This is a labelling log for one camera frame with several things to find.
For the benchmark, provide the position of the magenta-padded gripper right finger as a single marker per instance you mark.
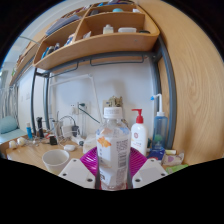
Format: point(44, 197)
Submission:
point(149, 171)

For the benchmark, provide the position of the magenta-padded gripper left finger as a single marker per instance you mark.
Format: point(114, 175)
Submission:
point(77, 171)

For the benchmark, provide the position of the clear plastic water bottle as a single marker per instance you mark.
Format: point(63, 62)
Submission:
point(114, 150)

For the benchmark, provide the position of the small blue box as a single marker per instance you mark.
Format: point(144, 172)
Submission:
point(156, 154)

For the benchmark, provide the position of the white paper cup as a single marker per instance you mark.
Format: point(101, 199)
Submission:
point(55, 160)

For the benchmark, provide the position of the small white oval case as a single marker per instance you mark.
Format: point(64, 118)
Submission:
point(69, 147)

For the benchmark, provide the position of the pale snack packet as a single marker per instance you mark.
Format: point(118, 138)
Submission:
point(172, 158)

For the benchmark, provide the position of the green flat packet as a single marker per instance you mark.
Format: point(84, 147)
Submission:
point(176, 168)

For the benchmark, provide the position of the white red-pump lotion bottle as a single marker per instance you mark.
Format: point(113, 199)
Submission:
point(139, 136)

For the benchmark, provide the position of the small black box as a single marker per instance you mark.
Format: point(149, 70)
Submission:
point(53, 140)

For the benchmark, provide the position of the white charger block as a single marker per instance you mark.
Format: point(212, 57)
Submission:
point(66, 130)

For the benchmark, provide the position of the blue white-nozzle squeeze bottle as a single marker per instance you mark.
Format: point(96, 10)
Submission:
point(160, 130)

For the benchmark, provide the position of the tall black device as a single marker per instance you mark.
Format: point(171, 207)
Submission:
point(40, 127)

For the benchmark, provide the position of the small blue bottle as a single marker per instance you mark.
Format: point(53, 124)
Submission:
point(29, 131)

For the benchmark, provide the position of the small white round object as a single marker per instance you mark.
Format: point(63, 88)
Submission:
point(12, 144)
point(21, 141)

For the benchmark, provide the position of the teal cushioned chair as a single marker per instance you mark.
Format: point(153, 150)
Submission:
point(9, 128)

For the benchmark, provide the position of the wooden shelf unit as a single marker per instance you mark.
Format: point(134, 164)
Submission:
point(100, 45)

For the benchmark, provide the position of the white wall outlet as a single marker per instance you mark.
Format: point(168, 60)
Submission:
point(74, 109)

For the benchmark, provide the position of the grey metal desk frame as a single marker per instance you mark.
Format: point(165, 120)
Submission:
point(171, 100)

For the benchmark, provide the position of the white wall conduit pipe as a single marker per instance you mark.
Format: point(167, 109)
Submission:
point(71, 78)

